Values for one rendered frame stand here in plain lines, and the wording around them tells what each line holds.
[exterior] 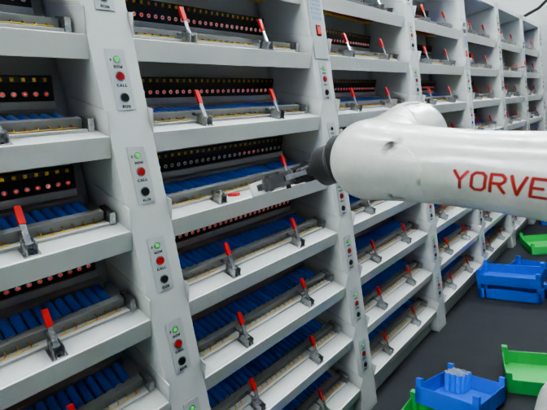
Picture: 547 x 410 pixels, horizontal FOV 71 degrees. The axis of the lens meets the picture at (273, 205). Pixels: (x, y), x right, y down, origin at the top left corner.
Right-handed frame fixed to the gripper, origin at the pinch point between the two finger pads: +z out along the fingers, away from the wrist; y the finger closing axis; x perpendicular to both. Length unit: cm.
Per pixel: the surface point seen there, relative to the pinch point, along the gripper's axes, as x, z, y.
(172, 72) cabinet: 39.5, 29.5, 5.7
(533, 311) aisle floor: -97, 1, 153
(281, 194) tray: -2.9, 17.3, 21.1
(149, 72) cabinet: 39.4, 29.5, -1.7
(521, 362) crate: -96, -5, 103
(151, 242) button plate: -4.6, 16.9, -21.5
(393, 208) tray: -22, 20, 85
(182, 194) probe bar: 4.3, 21.4, -8.0
